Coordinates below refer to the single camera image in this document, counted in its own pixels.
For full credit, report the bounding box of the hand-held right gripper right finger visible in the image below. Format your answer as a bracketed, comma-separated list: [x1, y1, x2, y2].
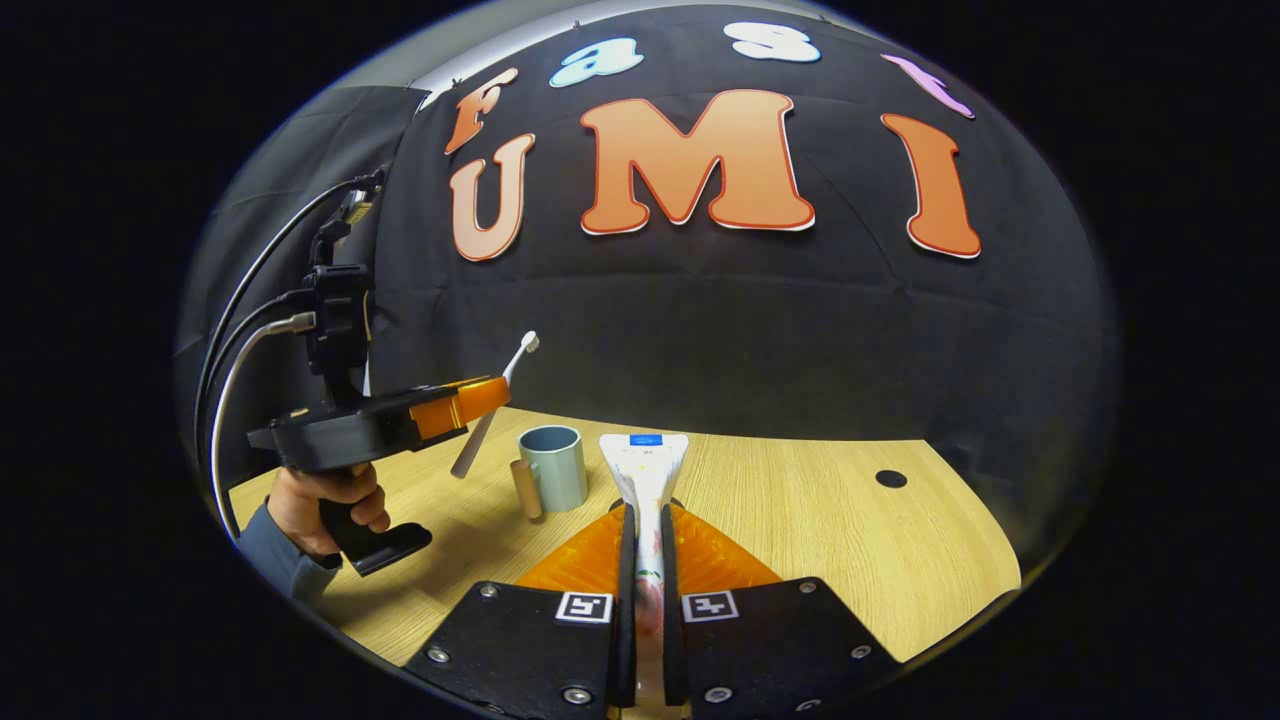
[660, 500, 901, 720]

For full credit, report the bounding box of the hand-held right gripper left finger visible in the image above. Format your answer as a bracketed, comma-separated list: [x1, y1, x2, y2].
[405, 500, 638, 720]

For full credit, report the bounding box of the white toothbrush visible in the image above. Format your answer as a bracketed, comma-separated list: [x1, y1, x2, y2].
[450, 331, 541, 479]

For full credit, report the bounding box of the pale blue cup wooden handle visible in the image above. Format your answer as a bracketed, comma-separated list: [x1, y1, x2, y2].
[510, 425, 589, 521]

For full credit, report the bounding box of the white toothpaste tube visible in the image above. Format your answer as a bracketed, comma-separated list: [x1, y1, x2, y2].
[598, 432, 691, 701]

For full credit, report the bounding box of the black backdrop cloth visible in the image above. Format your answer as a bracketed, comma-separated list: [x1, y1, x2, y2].
[175, 0, 1121, 561]

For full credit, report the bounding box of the grey cable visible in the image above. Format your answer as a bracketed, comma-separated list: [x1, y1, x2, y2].
[208, 312, 319, 541]

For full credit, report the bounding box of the black cable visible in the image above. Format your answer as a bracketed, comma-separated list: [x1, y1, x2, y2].
[195, 172, 386, 451]

